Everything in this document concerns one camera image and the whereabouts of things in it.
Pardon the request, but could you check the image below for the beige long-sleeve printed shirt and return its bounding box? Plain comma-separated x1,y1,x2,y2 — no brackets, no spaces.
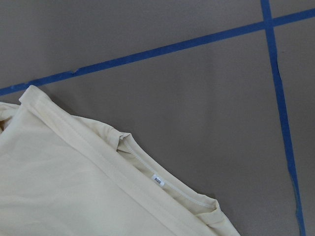
0,86,238,236

